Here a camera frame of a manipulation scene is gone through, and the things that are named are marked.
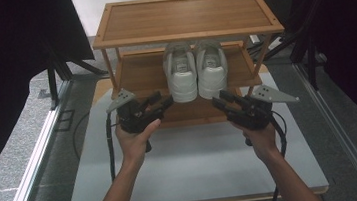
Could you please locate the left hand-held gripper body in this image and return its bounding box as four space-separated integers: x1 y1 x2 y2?
103 83 168 158

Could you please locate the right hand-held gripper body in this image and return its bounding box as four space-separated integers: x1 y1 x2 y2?
222 80 305 149

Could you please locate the white sneaker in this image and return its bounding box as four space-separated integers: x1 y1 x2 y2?
192 36 232 101
160 40 201 106

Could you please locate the wooden three-tier shoe rack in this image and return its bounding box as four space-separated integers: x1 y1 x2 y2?
88 0 295 137

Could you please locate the person's left hand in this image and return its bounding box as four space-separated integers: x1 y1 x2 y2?
113 116 167 171

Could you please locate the person's right hand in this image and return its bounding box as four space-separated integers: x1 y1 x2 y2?
230 115 281 167

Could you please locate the black metal stand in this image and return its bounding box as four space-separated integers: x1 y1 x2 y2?
43 37 112 112
257 0 350 96

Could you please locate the dark curtain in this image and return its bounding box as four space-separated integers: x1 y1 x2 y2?
285 0 357 157
0 0 109 195

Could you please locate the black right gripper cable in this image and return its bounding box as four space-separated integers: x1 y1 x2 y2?
258 109 295 201

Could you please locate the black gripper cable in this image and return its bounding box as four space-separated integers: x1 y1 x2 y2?
258 109 295 201
102 111 126 183

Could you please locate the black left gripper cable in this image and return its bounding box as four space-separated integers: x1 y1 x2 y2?
102 111 126 183

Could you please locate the black floor cable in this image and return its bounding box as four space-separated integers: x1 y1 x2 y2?
68 111 96 160

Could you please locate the aluminium rail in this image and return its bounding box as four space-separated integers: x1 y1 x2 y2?
291 56 357 201
0 78 86 201

